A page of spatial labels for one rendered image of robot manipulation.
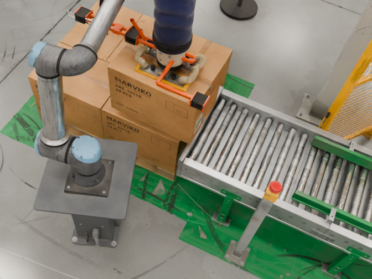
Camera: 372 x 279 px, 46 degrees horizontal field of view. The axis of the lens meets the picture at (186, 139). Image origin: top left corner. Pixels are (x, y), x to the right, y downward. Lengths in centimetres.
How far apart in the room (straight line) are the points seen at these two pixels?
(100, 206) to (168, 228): 87
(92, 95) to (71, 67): 125
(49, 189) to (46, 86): 72
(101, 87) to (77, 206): 103
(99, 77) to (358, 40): 185
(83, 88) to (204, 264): 150
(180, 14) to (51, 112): 80
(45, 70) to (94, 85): 126
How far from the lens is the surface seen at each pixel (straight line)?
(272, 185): 228
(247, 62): 422
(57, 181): 256
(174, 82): 258
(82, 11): 281
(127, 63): 270
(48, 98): 209
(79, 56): 191
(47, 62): 193
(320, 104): 386
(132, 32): 267
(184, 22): 233
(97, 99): 311
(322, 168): 304
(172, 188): 335
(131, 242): 317
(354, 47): 340
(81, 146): 231
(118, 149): 263
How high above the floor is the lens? 298
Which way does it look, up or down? 56 degrees down
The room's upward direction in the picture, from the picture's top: 10 degrees clockwise
